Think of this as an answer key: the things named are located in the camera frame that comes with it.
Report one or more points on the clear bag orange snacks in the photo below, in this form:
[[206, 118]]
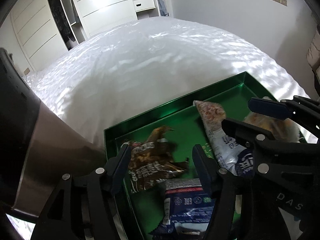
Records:
[[283, 130]]

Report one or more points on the brown gold oat snack bag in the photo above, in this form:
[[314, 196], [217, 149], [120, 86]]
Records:
[[152, 161]]

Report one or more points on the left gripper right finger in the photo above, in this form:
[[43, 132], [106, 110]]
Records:
[[208, 171]]

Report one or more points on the white wardrobe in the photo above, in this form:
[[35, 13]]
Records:
[[47, 29]]

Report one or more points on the blue hanging garment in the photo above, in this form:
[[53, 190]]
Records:
[[163, 8]]

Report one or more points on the beige coat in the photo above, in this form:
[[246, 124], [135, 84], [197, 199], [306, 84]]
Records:
[[312, 55]]

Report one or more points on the green tray box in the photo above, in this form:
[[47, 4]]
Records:
[[139, 213]]

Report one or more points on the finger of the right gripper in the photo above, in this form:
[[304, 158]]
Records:
[[244, 134], [271, 108]]

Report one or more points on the white bed sheet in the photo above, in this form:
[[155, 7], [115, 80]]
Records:
[[139, 65]]

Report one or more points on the white blue nut snack bag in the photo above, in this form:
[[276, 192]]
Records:
[[229, 154]]

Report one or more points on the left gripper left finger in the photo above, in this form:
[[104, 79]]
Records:
[[116, 167]]

